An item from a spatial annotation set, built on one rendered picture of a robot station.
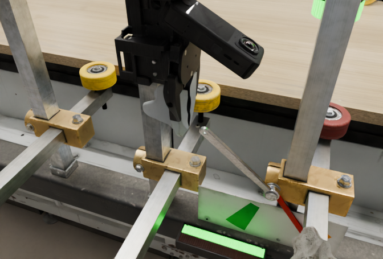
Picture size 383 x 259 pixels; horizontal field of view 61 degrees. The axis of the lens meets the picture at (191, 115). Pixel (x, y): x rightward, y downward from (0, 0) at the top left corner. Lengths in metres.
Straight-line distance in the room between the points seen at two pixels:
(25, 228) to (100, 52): 1.04
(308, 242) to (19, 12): 0.57
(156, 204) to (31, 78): 0.33
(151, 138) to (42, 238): 1.12
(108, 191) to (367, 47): 0.74
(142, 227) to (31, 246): 1.12
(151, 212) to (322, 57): 0.35
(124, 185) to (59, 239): 0.87
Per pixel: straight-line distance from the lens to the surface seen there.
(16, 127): 1.17
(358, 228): 0.87
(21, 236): 1.68
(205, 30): 0.35
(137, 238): 0.54
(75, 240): 1.58
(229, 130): 0.80
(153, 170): 0.64
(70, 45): 0.93
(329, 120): 0.64
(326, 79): 0.45
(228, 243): 0.67
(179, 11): 0.35
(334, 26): 0.42
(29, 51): 0.65
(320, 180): 0.57
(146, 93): 0.54
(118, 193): 0.76
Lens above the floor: 1.27
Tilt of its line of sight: 37 degrees down
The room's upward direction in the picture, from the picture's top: straight up
